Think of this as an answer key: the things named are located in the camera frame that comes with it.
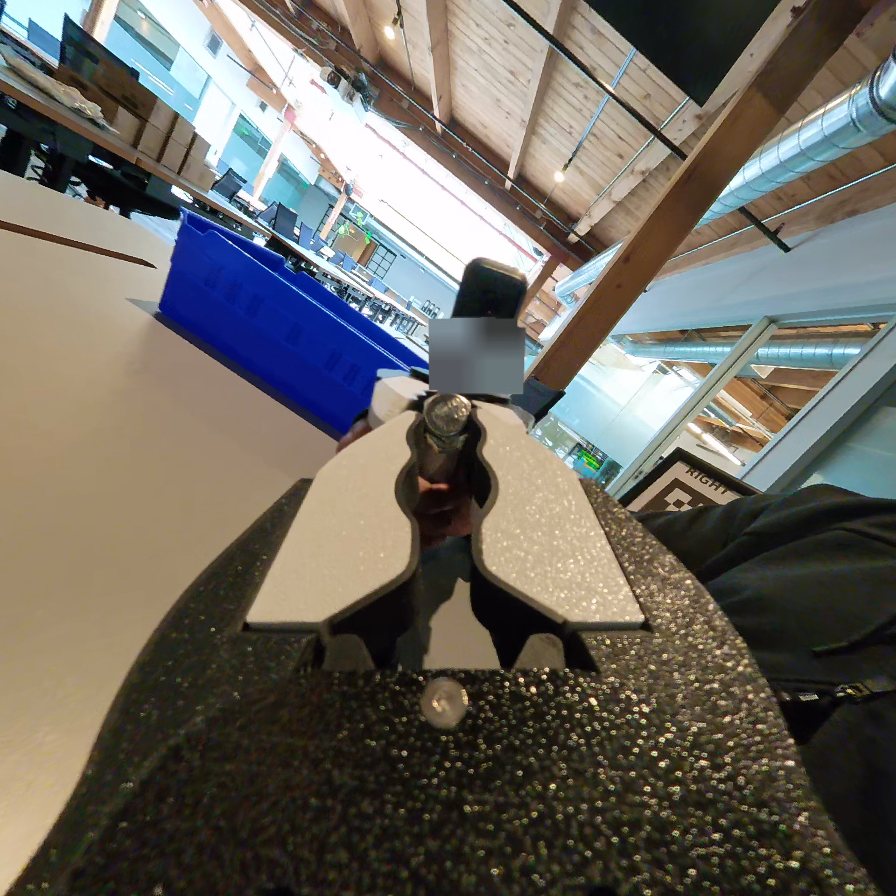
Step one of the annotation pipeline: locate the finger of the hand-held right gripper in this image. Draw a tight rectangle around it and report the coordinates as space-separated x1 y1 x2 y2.
483 395 536 436
371 374 431 428

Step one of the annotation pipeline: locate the person's right forearm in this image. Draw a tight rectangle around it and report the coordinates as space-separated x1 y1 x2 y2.
637 483 896 631

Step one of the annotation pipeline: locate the framed black-white marker sign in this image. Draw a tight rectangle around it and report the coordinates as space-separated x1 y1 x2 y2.
619 448 762 517

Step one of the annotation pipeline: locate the blue plastic bin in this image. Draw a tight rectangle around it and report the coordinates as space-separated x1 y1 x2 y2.
157 209 431 436

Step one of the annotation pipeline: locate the silver hex bolt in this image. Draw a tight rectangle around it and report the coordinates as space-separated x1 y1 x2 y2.
422 393 471 449

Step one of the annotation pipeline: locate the person's black jacket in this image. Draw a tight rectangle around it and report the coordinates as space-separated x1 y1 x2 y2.
770 616 896 886

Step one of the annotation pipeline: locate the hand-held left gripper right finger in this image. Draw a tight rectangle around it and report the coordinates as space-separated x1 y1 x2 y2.
469 407 646 627

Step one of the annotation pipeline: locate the thin silver air duct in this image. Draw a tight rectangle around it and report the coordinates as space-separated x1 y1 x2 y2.
623 336 881 370

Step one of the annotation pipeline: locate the black ceiling panel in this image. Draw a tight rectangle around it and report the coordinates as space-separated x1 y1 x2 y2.
584 0 781 108

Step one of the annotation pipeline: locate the elbowed silver air duct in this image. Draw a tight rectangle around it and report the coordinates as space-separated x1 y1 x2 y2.
556 52 896 303

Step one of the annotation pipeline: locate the black office chair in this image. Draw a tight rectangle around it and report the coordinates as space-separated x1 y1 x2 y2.
70 161 184 219

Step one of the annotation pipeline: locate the black desk monitor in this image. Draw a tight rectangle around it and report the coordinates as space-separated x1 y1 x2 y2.
59 14 141 83

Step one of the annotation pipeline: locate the person's right hand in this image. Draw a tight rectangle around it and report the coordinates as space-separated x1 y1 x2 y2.
336 413 484 541

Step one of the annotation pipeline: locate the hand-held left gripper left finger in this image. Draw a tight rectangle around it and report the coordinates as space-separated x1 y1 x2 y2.
244 409 422 629

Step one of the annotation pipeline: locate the wooden support post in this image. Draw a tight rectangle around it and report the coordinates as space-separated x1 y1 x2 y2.
521 255 562 310
528 0 872 391

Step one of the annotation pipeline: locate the stack of cardboard boxes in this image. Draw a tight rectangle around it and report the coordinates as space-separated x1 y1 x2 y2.
56 66 216 191

